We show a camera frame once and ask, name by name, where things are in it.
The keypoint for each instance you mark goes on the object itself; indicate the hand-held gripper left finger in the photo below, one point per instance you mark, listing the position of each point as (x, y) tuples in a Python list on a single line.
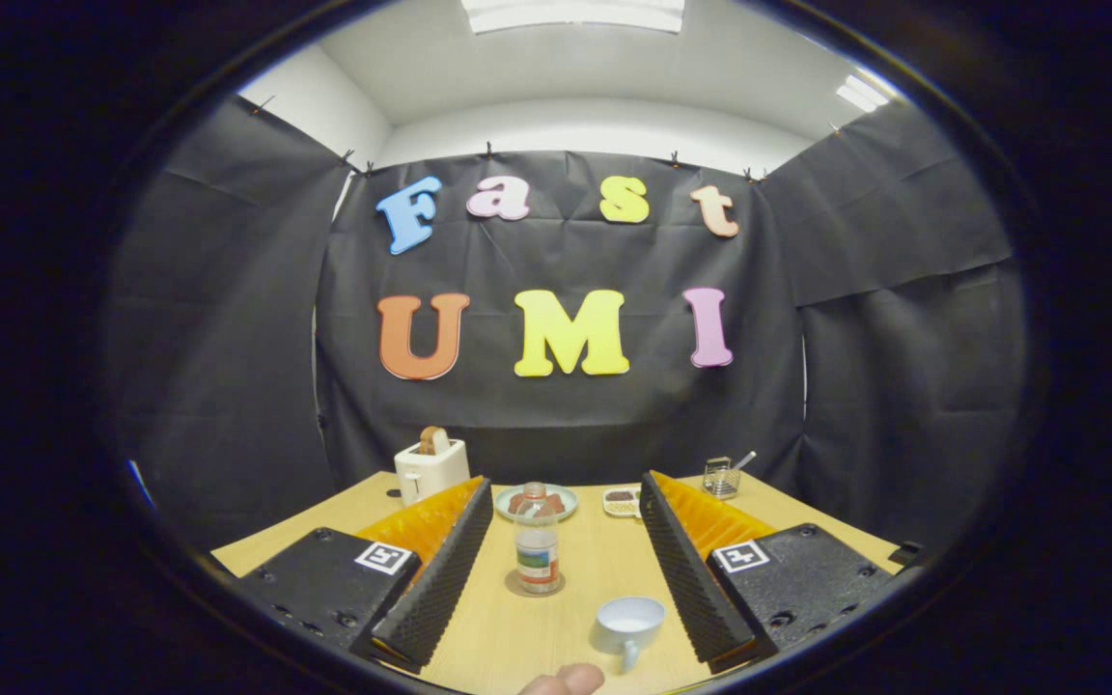
[(440, 579)]

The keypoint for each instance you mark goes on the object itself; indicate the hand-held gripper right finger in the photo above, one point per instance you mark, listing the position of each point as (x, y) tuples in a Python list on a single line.
[(686, 579)]

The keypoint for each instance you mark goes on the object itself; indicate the white cup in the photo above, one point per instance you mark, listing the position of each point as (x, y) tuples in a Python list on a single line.
[(628, 618)]

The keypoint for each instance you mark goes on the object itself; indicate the round brown coaster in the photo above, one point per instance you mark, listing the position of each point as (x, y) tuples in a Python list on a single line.
[(511, 584)]

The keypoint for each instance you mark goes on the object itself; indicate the clear plastic juice bottle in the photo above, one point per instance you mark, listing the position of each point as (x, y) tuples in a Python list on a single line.
[(538, 555)]

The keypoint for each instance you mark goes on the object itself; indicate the wooden table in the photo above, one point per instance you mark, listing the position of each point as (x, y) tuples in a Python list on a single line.
[(508, 642)]

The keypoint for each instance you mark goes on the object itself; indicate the small divided seasoning dish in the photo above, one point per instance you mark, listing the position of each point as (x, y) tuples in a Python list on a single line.
[(622, 502)]

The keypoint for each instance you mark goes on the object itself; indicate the pale green plate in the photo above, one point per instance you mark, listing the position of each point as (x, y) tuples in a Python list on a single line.
[(504, 494)]

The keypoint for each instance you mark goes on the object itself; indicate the clear glass container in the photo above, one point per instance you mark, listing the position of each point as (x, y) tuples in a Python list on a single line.
[(721, 479)]

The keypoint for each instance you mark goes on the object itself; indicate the white toaster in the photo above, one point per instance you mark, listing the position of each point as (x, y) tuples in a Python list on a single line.
[(430, 473)]

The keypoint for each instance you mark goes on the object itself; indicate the metal spoon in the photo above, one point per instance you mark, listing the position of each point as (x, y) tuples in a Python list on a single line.
[(745, 458)]

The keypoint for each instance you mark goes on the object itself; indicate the toast bread slice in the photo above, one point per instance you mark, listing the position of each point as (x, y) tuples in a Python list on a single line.
[(433, 441)]

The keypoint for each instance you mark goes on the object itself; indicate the small ceiling light panel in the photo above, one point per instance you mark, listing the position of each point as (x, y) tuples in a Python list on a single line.
[(862, 93)]

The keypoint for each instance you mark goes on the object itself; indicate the large ceiling light panel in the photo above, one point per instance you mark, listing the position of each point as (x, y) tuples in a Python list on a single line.
[(575, 13)]

